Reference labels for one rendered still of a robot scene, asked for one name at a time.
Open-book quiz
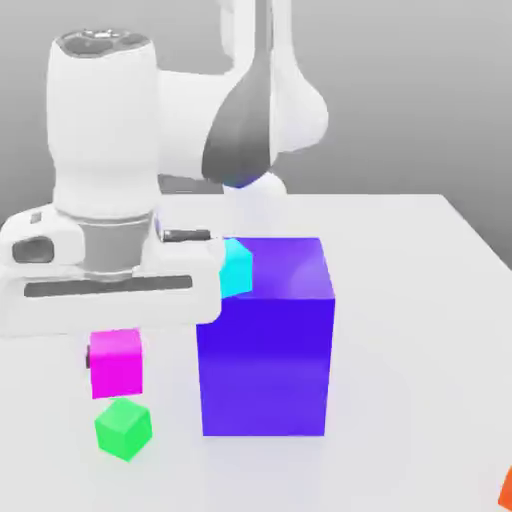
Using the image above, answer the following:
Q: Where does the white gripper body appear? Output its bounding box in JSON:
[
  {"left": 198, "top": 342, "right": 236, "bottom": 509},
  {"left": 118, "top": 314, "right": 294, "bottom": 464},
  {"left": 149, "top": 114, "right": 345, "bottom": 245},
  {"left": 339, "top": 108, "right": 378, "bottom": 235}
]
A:
[{"left": 0, "top": 238, "right": 224, "bottom": 338}]

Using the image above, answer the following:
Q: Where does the small magenta cube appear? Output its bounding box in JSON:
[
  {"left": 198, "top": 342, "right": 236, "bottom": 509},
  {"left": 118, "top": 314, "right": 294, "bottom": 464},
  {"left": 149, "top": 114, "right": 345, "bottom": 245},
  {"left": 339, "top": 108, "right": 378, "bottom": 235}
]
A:
[{"left": 88, "top": 327, "right": 144, "bottom": 400}]

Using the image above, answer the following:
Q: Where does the small cyan cube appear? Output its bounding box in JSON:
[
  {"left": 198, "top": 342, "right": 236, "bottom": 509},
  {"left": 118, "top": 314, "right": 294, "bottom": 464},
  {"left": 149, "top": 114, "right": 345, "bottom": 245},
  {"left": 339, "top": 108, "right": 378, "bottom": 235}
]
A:
[{"left": 219, "top": 237, "right": 254, "bottom": 300}]

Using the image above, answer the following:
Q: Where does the small green cube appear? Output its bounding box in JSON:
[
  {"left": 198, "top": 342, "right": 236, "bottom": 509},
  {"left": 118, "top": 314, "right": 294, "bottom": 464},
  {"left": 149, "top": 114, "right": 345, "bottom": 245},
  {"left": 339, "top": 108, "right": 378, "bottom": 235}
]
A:
[{"left": 94, "top": 397, "right": 154, "bottom": 464}]

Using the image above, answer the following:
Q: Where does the small orange cube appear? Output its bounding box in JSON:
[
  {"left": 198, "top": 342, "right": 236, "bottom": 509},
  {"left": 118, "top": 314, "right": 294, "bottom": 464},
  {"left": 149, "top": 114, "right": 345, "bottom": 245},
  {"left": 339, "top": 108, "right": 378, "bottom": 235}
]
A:
[{"left": 497, "top": 466, "right": 512, "bottom": 512}]

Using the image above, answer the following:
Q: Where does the large blue box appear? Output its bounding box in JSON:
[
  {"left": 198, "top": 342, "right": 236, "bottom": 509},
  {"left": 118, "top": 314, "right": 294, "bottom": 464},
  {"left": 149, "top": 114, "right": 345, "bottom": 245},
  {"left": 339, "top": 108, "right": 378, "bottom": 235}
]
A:
[{"left": 195, "top": 236, "right": 336, "bottom": 438}]

